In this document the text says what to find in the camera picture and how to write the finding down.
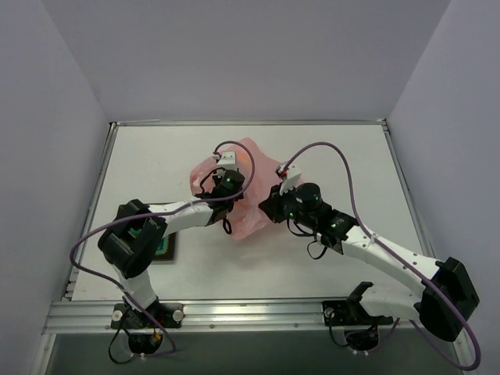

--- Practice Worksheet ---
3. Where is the pink plastic bag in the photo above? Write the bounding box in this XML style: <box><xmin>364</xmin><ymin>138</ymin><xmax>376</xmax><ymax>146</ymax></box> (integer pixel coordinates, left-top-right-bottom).
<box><xmin>188</xmin><ymin>136</ymin><xmax>283</xmax><ymax>241</ymax></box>

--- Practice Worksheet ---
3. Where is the orange fake fruit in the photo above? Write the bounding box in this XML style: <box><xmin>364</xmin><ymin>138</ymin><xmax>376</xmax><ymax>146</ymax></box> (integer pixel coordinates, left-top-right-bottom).
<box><xmin>237</xmin><ymin>153</ymin><xmax>251</xmax><ymax>165</ymax></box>

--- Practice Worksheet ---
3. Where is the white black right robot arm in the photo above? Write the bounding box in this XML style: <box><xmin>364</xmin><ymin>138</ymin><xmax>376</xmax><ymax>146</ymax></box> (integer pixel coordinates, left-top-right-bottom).
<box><xmin>259</xmin><ymin>183</ymin><xmax>480</xmax><ymax>341</ymax></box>

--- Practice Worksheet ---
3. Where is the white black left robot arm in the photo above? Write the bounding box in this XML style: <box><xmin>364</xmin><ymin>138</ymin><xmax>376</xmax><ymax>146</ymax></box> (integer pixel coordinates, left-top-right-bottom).
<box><xmin>98</xmin><ymin>170</ymin><xmax>245</xmax><ymax>311</ymax></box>

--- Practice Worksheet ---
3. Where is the green square ceramic plate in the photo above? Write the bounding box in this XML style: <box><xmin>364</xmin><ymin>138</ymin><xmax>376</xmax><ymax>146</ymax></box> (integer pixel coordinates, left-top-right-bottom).
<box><xmin>128</xmin><ymin>202</ymin><xmax>178</xmax><ymax>263</ymax></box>

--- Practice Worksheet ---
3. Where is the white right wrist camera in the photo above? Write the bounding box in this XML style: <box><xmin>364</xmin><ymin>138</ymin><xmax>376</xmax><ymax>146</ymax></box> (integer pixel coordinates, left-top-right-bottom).
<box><xmin>276</xmin><ymin>162</ymin><xmax>302</xmax><ymax>195</ymax></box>

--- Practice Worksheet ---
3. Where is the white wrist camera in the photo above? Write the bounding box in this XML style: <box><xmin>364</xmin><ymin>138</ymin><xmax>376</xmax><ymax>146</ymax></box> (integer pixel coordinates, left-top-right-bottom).
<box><xmin>212</xmin><ymin>151</ymin><xmax>238</xmax><ymax>170</ymax></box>
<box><xmin>276</xmin><ymin>162</ymin><xmax>302</xmax><ymax>195</ymax></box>

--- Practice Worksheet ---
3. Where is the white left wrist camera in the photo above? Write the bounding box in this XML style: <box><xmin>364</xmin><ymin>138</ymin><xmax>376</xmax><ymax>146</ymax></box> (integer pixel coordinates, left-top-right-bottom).
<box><xmin>212</xmin><ymin>151</ymin><xmax>238</xmax><ymax>170</ymax></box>

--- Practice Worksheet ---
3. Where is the aluminium front rail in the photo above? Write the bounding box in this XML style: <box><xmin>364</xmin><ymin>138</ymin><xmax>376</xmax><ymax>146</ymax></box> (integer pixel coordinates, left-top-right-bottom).
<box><xmin>41</xmin><ymin>295</ymin><xmax>466</xmax><ymax>335</ymax></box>

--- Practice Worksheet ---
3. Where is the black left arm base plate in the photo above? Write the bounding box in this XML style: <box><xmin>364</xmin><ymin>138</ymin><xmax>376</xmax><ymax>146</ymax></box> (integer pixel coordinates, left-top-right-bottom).
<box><xmin>110</xmin><ymin>302</ymin><xmax>184</xmax><ymax>330</ymax></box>

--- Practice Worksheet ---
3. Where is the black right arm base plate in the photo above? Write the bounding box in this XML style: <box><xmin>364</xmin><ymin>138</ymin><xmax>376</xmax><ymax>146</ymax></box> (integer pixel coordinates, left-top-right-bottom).
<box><xmin>322</xmin><ymin>299</ymin><xmax>394</xmax><ymax>327</ymax></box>

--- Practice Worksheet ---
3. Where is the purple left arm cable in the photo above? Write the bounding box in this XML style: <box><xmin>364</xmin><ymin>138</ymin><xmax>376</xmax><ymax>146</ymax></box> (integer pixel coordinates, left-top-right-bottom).
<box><xmin>69</xmin><ymin>140</ymin><xmax>257</xmax><ymax>359</ymax></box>

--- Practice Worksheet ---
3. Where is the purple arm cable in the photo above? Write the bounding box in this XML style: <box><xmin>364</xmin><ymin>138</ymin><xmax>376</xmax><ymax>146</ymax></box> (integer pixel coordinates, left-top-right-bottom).
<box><xmin>69</xmin><ymin>140</ymin><xmax>257</xmax><ymax>359</ymax></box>
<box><xmin>283</xmin><ymin>141</ymin><xmax>481</xmax><ymax>371</ymax></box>

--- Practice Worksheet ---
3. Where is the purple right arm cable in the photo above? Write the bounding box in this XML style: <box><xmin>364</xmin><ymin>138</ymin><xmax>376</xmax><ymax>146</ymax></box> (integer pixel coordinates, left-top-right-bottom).
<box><xmin>283</xmin><ymin>141</ymin><xmax>481</xmax><ymax>371</ymax></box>

